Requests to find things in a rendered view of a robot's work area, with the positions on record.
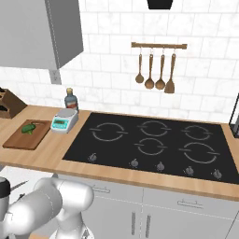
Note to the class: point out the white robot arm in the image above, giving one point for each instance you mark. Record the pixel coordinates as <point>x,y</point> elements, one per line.
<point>37,205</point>

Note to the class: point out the green broccoli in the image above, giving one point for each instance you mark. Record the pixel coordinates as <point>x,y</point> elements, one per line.
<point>29,128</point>

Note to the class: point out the brown wooden cutting board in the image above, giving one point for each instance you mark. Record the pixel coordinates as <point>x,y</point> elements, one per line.
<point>28,140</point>

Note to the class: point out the small dark tool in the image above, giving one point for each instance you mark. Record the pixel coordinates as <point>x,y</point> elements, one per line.
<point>21,196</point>

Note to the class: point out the black hob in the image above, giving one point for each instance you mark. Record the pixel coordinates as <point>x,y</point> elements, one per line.
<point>149,137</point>

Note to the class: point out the grey hob knob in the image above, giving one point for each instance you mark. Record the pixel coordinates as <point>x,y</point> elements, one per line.
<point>217,174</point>
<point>134,162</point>
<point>160,166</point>
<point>189,170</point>
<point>92,157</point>

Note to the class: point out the wooden ladle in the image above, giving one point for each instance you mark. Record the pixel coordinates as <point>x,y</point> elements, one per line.
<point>149,83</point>
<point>160,84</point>

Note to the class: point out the small wooden spoon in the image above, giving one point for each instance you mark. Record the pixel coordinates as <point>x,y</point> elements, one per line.
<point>139,77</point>

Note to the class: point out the glass bottle with brown liquid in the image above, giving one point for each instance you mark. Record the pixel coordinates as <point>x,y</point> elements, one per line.
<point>71,101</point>

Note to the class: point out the white and teal kitchen scale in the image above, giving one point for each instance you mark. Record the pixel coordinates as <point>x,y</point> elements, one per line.
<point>63,121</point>

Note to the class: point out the wooden spatula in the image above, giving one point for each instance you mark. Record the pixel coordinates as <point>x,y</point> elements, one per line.
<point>170,86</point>

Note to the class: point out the grey drawer front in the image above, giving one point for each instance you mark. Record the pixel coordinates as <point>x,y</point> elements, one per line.
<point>161,199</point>
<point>124,189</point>

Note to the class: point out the grey cupboard door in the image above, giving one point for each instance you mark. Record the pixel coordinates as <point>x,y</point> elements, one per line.
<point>112,217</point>
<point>186,225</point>

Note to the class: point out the brown wooden knife block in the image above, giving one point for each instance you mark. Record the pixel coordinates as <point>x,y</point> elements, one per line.
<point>12,104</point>

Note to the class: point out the grey knife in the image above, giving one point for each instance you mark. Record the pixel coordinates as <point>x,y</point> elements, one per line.
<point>19,185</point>

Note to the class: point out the black extractor hood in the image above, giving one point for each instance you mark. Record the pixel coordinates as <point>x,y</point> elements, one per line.
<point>160,3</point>

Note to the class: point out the grey wall socket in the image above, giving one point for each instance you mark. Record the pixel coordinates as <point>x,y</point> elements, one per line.
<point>55,77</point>

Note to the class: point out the wooden utensil rail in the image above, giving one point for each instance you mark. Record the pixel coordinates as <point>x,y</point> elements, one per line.
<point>158,45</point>

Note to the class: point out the grey wall cupboard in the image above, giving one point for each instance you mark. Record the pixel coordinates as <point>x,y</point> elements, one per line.
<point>28,31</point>

